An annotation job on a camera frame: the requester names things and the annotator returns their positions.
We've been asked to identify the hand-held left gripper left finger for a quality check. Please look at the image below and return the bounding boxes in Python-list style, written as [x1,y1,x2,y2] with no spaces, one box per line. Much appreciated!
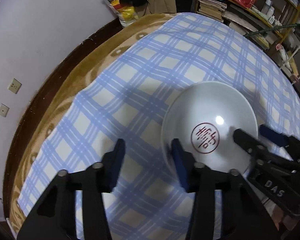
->
[16,138,127,240]

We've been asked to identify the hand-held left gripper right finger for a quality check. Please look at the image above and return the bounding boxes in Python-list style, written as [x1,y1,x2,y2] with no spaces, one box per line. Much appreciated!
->
[170,138,282,240]

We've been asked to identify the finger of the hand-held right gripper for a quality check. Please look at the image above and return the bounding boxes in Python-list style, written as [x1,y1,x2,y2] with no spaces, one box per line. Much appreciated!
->
[233,128,269,162]
[259,125,300,157]

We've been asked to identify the large white bowl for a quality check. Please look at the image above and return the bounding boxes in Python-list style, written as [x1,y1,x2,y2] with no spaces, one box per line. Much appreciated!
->
[161,81,259,178]

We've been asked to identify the person's right hand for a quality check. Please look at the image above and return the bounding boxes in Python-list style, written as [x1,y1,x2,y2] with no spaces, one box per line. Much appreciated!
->
[266,200,297,233]

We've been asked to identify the blue checkered cloth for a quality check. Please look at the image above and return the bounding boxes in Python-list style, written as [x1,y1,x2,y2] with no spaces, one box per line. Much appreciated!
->
[17,12,300,240]

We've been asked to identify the green pole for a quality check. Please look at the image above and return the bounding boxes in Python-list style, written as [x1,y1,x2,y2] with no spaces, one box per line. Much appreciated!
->
[247,23,300,37]

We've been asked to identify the wooden bookshelf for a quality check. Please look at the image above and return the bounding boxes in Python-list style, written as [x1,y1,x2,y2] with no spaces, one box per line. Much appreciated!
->
[192,0,300,55]

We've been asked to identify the stack of books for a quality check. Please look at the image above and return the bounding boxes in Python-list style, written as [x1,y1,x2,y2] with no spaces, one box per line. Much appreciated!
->
[197,0,227,22]

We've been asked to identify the plastic bag with yellow contents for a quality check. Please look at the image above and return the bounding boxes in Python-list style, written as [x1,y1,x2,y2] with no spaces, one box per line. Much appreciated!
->
[100,0,140,28]

